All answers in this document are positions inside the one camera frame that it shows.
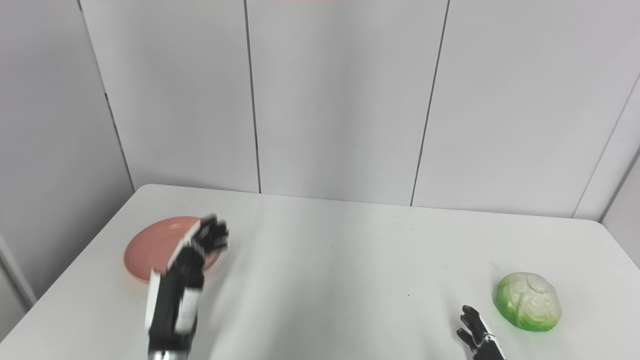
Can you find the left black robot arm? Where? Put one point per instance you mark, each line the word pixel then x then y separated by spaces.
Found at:
pixel 167 356

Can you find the pink round plate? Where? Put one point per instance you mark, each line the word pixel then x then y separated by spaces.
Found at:
pixel 150 250

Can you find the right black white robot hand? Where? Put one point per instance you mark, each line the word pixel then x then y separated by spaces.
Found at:
pixel 481 334

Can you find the green white cabbage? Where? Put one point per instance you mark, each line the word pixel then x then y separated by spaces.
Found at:
pixel 528 301

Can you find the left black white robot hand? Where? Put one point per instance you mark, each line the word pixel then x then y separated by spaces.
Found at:
pixel 180 285

